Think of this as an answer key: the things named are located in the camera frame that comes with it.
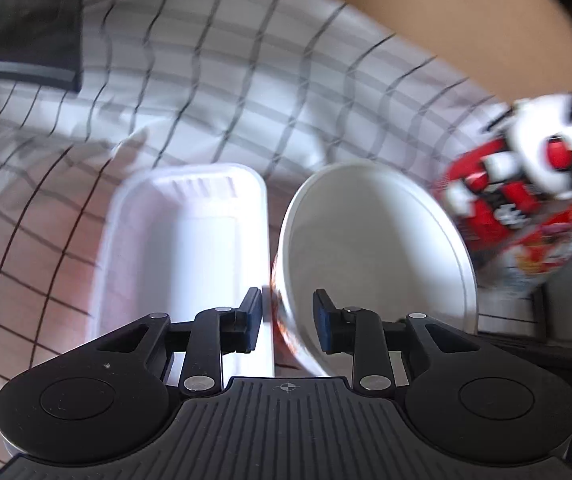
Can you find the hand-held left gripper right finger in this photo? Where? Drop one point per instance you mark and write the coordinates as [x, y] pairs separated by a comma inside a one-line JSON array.
[[323, 325]]

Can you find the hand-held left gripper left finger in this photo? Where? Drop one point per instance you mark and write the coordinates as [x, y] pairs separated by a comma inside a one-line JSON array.
[[253, 322]]

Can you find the white round plastic bowl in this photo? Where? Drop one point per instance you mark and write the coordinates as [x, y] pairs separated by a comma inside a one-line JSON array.
[[375, 240]]

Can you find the white rectangular plastic container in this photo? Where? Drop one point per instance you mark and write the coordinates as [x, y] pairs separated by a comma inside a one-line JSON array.
[[181, 240]]

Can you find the red cereal bag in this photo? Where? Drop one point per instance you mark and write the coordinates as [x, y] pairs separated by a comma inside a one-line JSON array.
[[540, 255]]

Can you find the white checked tablecloth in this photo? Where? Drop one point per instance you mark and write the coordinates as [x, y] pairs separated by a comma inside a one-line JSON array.
[[241, 75]]

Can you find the red and white robot figurine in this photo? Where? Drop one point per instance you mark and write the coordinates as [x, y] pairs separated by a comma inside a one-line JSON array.
[[530, 160]]

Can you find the black computer monitor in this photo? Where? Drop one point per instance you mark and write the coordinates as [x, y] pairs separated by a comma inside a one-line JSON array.
[[21, 20]]

